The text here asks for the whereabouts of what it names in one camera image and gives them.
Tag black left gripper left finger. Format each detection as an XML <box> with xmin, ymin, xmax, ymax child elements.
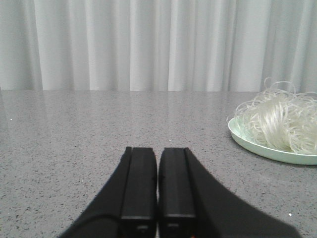
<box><xmin>61</xmin><ymin>147</ymin><xmax>157</xmax><ymax>238</ymax></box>

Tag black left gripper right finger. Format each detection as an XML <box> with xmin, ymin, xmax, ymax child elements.
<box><xmin>158</xmin><ymin>148</ymin><xmax>300</xmax><ymax>238</ymax></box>

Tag white vermicelli noodle bundle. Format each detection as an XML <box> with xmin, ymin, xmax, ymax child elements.
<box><xmin>234</xmin><ymin>77</ymin><xmax>317</xmax><ymax>155</ymax></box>

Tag light green round plate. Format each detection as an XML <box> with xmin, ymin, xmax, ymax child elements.
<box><xmin>228</xmin><ymin>118</ymin><xmax>317</xmax><ymax>166</ymax></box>

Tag white pleated curtain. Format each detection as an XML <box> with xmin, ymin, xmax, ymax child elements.
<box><xmin>0</xmin><ymin>0</ymin><xmax>317</xmax><ymax>92</ymax></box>

